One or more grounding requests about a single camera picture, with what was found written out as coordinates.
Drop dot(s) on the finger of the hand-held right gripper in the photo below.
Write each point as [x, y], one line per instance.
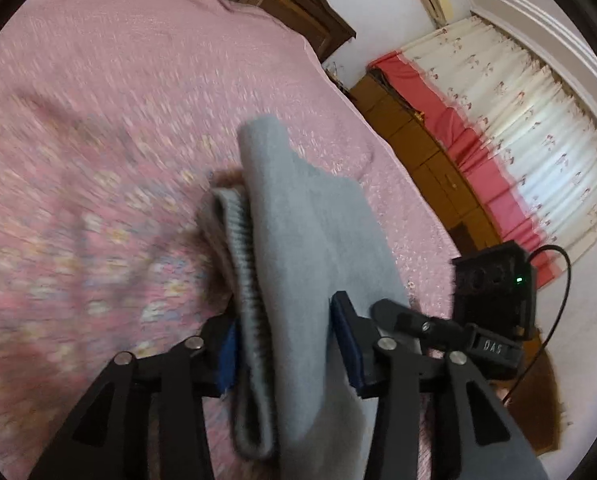
[418, 322]

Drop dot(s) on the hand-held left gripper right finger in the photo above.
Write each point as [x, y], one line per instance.
[346, 350]

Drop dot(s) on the pink floral bedsheet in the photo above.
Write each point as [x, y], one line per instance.
[103, 110]

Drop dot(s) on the small cluttered bedside table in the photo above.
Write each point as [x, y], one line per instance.
[339, 77]

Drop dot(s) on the grey pants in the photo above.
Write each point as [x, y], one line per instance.
[298, 240]

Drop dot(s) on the small yellow object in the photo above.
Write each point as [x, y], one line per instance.
[421, 115]

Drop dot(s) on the red and white floral curtain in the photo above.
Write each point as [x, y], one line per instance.
[528, 135]

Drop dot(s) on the row of light wooden cabinets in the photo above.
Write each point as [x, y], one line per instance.
[418, 145]

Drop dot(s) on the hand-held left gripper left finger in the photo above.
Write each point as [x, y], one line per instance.
[227, 360]

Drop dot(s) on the dark wooden headboard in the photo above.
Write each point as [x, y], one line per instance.
[298, 5]

